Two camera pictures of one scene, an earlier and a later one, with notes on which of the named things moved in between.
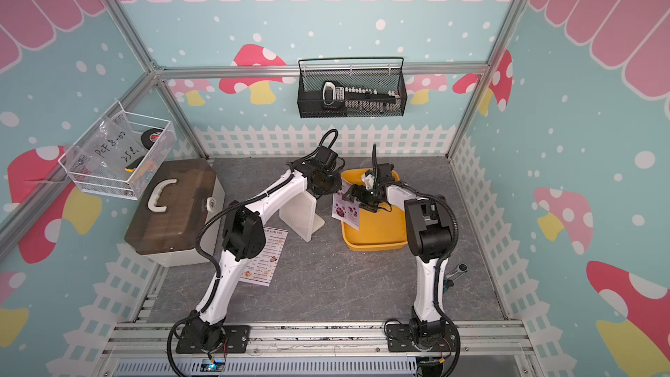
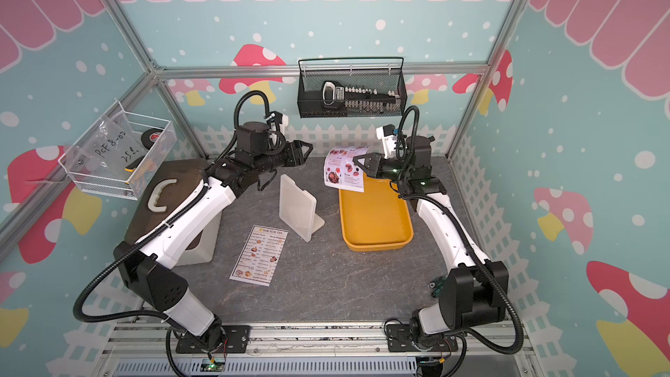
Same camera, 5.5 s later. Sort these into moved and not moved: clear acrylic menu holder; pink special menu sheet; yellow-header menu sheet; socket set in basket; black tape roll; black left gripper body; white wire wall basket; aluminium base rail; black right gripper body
Moved: pink special menu sheet; black left gripper body; black right gripper body
Not moved: socket set in basket; aluminium base rail; yellow-header menu sheet; white wire wall basket; clear acrylic menu holder; black tape roll
